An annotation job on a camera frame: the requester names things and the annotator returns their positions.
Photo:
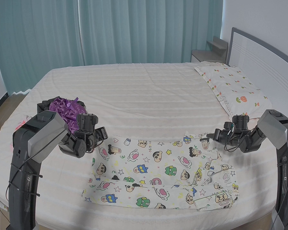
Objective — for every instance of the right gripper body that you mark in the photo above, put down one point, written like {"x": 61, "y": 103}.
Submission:
{"x": 220, "y": 135}

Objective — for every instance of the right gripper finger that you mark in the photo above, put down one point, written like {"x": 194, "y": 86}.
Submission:
{"x": 211, "y": 136}

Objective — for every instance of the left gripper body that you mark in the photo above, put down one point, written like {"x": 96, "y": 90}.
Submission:
{"x": 102, "y": 133}

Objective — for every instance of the white printed pyjama top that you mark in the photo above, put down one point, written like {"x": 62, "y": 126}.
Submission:
{"x": 158, "y": 171}

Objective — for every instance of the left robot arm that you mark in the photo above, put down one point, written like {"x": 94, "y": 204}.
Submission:
{"x": 38, "y": 138}

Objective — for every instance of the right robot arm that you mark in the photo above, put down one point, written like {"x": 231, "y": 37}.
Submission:
{"x": 271, "y": 128}

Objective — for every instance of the bed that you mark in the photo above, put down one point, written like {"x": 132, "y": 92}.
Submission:
{"x": 146, "y": 92}

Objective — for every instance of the purple satin garment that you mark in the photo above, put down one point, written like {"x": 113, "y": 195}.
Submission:
{"x": 62, "y": 109}

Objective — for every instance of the white printed pillow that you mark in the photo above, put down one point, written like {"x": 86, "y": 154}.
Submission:
{"x": 237, "y": 90}

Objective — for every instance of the black garment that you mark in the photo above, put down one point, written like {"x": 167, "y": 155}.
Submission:
{"x": 44, "y": 105}

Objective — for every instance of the pink garment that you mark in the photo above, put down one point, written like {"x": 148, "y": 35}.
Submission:
{"x": 22, "y": 123}

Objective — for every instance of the grey bedside table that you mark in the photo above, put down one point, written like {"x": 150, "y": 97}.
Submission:
{"x": 206, "y": 54}

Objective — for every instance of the blue-green curtain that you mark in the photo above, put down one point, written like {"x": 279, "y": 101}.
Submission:
{"x": 38, "y": 32}
{"x": 146, "y": 20}

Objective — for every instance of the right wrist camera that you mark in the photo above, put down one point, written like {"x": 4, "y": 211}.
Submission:
{"x": 228, "y": 126}

